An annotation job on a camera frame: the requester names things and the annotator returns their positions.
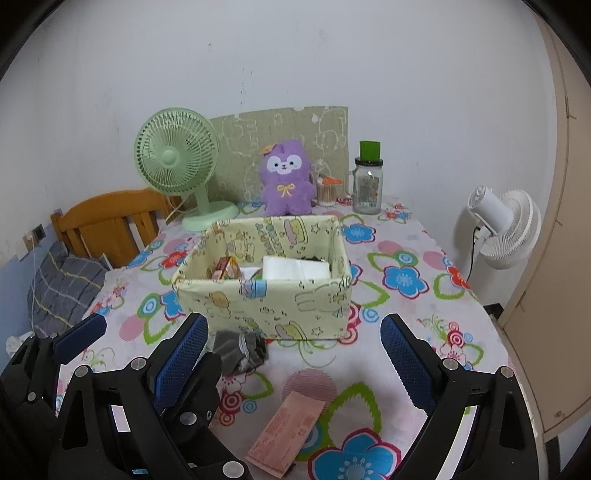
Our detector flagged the grey knitted gloves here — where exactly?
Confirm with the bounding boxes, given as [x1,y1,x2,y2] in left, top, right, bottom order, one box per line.
[213,330,269,377]

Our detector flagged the yellow cartoon snack box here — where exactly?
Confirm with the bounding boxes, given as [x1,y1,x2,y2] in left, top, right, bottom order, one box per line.
[211,255,242,281]

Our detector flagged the white tissue pack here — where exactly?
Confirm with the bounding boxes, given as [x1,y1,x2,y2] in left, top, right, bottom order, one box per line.
[263,256,331,281]

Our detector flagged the pink packet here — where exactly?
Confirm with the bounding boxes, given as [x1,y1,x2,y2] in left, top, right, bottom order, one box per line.
[245,392,325,479]

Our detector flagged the grey plaid pillow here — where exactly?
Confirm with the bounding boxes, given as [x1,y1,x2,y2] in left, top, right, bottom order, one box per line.
[27,241,109,338]

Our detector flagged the floral tablecloth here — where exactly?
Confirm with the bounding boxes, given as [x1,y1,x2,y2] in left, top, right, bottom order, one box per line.
[58,201,509,479]

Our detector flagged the wooden bed headboard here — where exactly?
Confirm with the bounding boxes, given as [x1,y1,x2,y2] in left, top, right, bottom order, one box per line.
[51,188,180,268]

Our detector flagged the yellow cartoon storage box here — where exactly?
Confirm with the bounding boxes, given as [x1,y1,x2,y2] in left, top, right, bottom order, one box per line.
[171,215,353,340]

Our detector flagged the beige door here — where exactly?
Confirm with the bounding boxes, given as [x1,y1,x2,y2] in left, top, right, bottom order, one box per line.
[499,20,590,441]

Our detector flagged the white standing fan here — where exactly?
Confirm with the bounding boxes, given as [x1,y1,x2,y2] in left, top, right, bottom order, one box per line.
[468,185,542,270]

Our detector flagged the glass jar green lid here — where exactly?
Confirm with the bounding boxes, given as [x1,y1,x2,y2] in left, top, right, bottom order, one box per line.
[348,140,384,215]

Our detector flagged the cotton swab container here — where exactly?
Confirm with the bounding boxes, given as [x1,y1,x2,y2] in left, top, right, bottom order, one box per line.
[317,175,342,207]

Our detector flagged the green desk fan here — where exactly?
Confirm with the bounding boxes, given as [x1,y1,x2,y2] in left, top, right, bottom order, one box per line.
[133,107,238,232]

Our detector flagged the purple plush toy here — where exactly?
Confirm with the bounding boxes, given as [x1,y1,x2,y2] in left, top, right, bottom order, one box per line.
[259,140,317,217]

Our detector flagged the green patterned cardboard sheet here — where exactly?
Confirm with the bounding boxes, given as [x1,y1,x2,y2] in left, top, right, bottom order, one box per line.
[207,106,349,203]

